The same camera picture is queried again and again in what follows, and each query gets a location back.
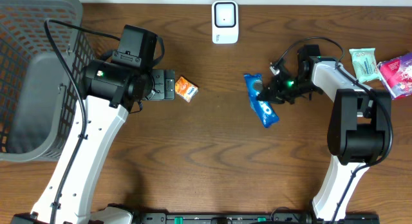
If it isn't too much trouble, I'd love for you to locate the blue snack bar wrapper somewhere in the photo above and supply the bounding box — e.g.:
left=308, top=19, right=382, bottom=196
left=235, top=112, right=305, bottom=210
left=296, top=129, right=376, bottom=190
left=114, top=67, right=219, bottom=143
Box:
left=244, top=73, right=279, bottom=128

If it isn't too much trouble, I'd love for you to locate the orange tissue pack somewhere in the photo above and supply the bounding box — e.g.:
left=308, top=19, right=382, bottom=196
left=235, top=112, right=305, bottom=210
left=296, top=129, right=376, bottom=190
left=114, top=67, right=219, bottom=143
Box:
left=175, top=77, right=198, bottom=102

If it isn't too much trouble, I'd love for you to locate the mint green snack packet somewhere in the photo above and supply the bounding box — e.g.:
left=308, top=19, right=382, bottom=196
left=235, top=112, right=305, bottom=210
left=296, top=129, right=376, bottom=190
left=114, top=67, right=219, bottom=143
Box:
left=349, top=48, right=380, bottom=83

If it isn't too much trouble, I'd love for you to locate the purple snack package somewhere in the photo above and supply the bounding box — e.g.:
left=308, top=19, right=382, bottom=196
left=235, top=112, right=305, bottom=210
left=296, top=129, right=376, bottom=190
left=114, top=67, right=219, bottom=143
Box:
left=378, top=52, right=411, bottom=100

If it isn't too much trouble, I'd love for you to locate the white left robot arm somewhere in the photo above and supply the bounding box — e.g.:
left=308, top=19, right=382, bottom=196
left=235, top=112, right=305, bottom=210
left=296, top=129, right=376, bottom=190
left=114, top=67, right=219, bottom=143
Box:
left=12, top=25, right=174, bottom=224

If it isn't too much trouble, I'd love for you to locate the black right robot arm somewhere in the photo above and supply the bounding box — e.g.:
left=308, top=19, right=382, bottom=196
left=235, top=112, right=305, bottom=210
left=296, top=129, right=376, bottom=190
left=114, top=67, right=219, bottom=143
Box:
left=257, top=44, right=393, bottom=223

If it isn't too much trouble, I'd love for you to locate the white barcode scanner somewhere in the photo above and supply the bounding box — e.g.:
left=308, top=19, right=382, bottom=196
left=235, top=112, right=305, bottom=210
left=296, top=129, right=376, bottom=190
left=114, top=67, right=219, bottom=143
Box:
left=211, top=0, right=239, bottom=44

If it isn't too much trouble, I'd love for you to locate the grey plastic mesh basket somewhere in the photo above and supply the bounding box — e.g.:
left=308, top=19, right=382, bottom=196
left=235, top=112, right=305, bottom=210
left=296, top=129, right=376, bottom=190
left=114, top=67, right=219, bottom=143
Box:
left=1, top=0, right=83, bottom=162

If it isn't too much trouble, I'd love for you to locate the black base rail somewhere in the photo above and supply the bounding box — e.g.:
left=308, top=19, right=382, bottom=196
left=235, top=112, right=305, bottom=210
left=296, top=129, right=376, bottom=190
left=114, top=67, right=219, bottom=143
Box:
left=76, top=210, right=380, bottom=224

